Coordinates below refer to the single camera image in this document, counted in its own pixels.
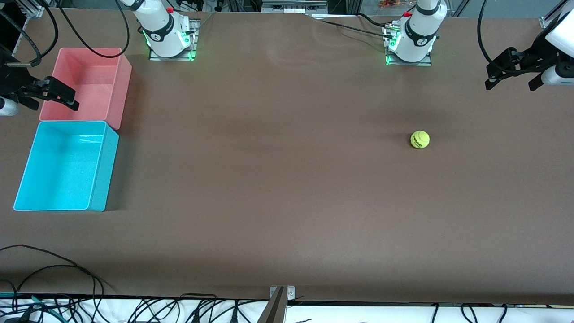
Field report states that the yellow tennis ball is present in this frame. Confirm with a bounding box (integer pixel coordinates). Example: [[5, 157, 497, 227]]
[[410, 130, 431, 149]]

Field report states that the pink plastic bin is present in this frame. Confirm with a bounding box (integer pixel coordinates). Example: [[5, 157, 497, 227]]
[[39, 47, 133, 131]]

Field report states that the blue plastic bin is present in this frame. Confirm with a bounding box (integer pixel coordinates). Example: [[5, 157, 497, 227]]
[[13, 121, 120, 212]]

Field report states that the grey power strip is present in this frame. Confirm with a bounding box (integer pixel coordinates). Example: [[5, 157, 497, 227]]
[[261, 0, 328, 14]]

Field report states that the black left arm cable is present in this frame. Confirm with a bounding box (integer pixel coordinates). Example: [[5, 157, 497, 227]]
[[477, 0, 516, 74]]

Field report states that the thick black right camera cable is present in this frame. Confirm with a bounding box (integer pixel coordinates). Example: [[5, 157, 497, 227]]
[[0, 8, 44, 68]]

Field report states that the aluminium frame profile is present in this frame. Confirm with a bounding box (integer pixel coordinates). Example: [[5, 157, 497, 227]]
[[13, 0, 52, 18], [539, 0, 572, 30]]

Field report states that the black right arm loop cable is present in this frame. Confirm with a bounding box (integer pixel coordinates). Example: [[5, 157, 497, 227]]
[[57, 0, 131, 59]]

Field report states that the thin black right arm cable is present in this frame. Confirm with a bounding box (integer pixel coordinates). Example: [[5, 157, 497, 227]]
[[43, 0, 60, 61]]

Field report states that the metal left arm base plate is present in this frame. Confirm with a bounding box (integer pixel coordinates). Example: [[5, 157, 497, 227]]
[[386, 22, 432, 66]]

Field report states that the black base power cable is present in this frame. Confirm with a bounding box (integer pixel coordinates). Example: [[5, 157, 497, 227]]
[[314, 18, 395, 40], [357, 13, 391, 28]]

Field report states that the long black table cable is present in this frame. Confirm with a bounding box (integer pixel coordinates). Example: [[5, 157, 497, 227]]
[[0, 244, 115, 294]]

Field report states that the arched black table cable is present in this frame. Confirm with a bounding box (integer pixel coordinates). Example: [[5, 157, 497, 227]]
[[11, 265, 99, 310]]

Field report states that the grey camera mast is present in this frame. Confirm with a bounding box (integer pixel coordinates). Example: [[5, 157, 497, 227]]
[[257, 287, 287, 323]]

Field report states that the metal table edge bracket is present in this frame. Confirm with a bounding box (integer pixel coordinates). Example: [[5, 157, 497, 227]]
[[269, 285, 296, 306]]

